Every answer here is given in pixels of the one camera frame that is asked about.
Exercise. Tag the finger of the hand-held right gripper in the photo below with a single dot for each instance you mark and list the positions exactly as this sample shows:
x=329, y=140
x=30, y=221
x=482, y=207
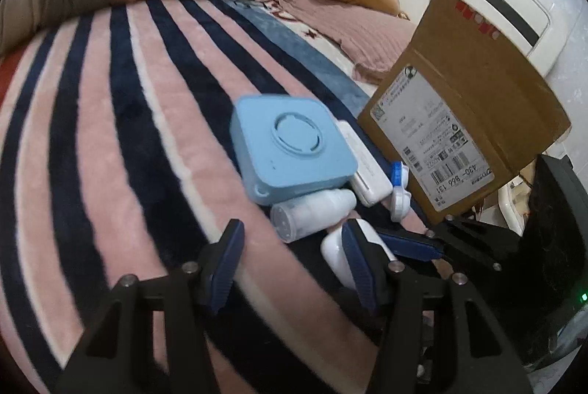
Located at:
x=409, y=244

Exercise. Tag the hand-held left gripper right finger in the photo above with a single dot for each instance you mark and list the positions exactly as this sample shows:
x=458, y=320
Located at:
x=360, y=267

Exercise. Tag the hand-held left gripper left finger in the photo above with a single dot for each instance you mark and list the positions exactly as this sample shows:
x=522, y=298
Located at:
x=227, y=267

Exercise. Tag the white rounded plastic device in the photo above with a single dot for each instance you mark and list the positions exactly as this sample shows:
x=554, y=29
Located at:
x=334, y=254

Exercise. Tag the brown cardboard box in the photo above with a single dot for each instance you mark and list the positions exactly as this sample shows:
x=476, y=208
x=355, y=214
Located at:
x=477, y=100

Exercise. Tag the blue and white lens case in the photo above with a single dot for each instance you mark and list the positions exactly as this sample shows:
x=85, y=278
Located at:
x=398, y=198

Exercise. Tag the white plastic bottle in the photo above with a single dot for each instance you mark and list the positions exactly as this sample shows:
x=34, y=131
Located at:
x=308, y=212

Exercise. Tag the white rectangular case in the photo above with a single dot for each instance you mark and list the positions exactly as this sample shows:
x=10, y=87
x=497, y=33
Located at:
x=365, y=173

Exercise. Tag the light blue square device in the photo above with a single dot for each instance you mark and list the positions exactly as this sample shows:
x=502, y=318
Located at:
x=294, y=146

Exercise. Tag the pink navy striped blanket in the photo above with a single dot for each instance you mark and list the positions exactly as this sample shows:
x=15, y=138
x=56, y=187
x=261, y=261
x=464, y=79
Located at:
x=115, y=146

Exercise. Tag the pink quilted bed sheet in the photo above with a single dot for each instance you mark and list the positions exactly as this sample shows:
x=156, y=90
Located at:
x=363, y=35

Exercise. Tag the white plastic frame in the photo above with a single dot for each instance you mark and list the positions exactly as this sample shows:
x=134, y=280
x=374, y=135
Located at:
x=512, y=203

